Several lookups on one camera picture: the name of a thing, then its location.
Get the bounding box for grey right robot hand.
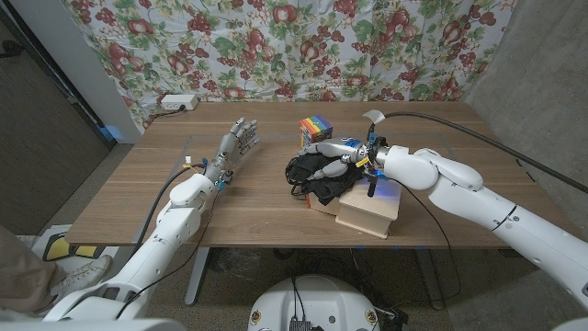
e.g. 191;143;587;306
300;136;380;181

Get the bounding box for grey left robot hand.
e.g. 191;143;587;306
204;116;262;190

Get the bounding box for black shorts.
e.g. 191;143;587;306
284;153;367;207

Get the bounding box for rainbow card game box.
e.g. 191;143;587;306
299;114;334;148

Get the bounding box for wooden box with slot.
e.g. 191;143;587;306
334;177;403;240

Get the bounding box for white power strip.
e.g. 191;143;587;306
160;94;200;111

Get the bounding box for floral fruit backdrop cloth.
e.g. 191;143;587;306
62;0;518;132

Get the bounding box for blue tape patch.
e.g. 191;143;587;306
99;124;125;143

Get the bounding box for grey metal table leg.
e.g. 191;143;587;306
184;247;211;307
415;247;446;312

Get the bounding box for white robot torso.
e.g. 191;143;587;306
247;274;381;331

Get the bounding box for dark brown door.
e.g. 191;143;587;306
0;8;116;235

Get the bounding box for yellow and black object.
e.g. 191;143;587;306
43;232;100;261

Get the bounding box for white sneaker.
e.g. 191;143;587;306
50;255;114;298

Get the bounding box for person's beige trouser leg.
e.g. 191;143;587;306
0;223;59;314

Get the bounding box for white tag on cable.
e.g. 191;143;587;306
361;108;387;125

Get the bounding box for wooden drawer with black handle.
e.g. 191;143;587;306
290;183;344;217

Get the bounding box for black power strip cable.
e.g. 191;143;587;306
145;106;187;129

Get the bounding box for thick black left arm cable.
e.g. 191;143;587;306
135;164;207;252

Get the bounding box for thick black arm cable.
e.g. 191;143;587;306
135;164;207;252
380;111;588;194

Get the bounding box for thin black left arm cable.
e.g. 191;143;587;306
115;188;221;320

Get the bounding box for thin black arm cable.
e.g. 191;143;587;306
115;188;221;320
394;178;462;307

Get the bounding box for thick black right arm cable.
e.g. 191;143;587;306
380;111;588;194

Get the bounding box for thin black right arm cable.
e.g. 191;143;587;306
394;178;462;307

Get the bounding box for black door handle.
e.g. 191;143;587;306
0;40;24;59

